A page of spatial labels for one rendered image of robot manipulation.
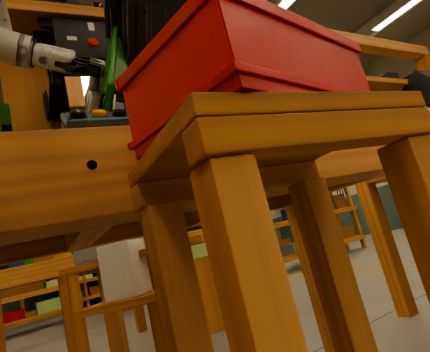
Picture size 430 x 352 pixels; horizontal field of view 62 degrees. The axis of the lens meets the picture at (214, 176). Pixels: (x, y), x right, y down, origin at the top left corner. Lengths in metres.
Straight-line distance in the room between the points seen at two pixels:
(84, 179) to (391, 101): 0.44
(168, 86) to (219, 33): 0.09
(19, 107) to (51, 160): 0.72
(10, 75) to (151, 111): 0.93
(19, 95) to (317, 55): 1.02
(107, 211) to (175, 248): 0.14
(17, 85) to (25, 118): 0.12
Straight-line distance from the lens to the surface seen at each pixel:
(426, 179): 0.50
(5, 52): 1.07
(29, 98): 1.31
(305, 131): 0.37
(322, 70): 0.49
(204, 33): 0.39
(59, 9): 1.36
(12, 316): 7.77
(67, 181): 0.58
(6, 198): 0.58
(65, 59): 1.04
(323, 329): 1.63
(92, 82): 1.09
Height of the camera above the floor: 0.66
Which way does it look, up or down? 11 degrees up
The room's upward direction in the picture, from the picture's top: 14 degrees counter-clockwise
